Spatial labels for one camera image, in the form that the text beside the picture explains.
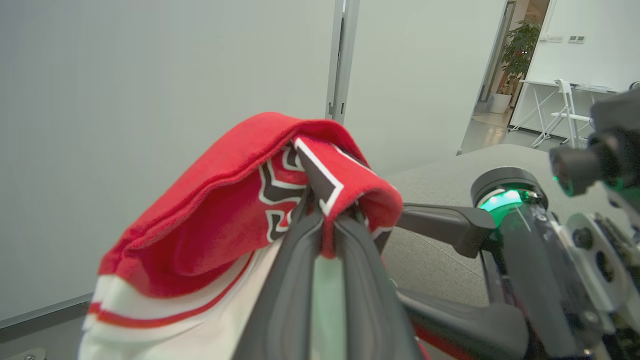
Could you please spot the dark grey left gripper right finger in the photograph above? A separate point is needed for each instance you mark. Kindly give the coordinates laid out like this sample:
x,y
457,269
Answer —
x,y
367,300

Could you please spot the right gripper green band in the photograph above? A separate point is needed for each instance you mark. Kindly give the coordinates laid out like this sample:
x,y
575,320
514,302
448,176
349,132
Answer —
x,y
535,270

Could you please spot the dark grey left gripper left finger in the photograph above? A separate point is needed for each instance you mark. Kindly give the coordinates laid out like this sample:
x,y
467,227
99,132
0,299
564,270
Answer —
x,y
290,290

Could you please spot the red and white printed garment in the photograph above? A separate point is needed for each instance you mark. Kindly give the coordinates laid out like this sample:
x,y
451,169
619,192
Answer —
x,y
210,220

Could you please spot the white plant pot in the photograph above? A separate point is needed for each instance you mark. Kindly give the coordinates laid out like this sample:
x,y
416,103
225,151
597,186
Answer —
x,y
500,103

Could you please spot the white chair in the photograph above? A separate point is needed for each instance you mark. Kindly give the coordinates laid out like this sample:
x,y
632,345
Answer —
x,y
567,112

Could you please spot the white folding table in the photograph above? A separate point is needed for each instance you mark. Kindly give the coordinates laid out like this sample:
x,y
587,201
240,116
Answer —
x,y
542,86

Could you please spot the green potted plant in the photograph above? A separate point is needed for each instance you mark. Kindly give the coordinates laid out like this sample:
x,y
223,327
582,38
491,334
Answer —
x,y
520,52

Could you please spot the grey door frame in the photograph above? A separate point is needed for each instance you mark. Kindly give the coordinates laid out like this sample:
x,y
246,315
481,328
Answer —
x,y
496,50

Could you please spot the grey metal partition post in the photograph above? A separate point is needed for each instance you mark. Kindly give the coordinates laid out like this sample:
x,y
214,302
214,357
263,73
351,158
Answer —
x,y
342,55

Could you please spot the white wall switch panel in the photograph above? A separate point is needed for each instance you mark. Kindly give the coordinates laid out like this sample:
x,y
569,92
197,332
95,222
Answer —
x,y
576,39
555,38

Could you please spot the metal floor bracket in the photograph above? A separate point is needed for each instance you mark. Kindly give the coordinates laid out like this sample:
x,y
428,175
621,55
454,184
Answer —
x,y
25,354

